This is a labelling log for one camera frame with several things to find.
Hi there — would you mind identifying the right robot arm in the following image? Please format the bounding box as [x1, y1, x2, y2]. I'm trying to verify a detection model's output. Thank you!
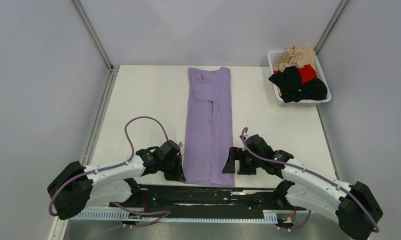
[222, 134, 384, 240]

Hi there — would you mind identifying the right aluminium corner post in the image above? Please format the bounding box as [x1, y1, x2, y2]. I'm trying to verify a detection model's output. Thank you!
[314, 0, 351, 55]

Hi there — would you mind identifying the left aluminium corner post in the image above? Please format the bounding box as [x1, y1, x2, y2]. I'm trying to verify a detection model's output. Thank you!
[70, 0, 114, 72]

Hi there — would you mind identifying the aluminium corner post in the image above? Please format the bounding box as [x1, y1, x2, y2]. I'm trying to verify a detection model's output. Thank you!
[314, 0, 351, 55]
[70, 0, 114, 72]

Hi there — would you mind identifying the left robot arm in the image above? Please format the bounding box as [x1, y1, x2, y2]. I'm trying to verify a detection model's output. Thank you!
[47, 140, 186, 220]

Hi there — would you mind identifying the purple t shirt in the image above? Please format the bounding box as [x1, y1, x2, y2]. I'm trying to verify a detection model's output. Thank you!
[183, 67, 235, 187]

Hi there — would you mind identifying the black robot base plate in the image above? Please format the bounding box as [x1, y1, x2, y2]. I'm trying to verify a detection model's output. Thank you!
[120, 184, 296, 218]

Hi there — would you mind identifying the black t shirt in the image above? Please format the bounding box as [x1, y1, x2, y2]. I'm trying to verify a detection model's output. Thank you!
[268, 64, 329, 103]

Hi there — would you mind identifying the white slotted cable duct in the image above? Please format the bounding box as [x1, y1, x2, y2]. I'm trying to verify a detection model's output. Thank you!
[71, 208, 278, 224]

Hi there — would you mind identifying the beige t shirt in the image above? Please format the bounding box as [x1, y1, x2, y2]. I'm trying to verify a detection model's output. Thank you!
[272, 46, 316, 72]

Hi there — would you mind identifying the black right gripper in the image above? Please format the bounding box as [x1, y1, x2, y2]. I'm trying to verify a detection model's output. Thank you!
[222, 147, 263, 176]

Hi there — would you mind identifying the aluminium frame rail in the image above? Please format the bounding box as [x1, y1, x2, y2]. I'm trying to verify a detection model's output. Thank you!
[56, 186, 361, 220]

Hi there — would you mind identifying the red t shirt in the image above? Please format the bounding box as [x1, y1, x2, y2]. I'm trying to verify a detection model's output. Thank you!
[269, 65, 318, 87]

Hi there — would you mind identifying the white plastic laundry basket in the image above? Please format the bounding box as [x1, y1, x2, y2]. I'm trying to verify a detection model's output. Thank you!
[267, 46, 332, 107]

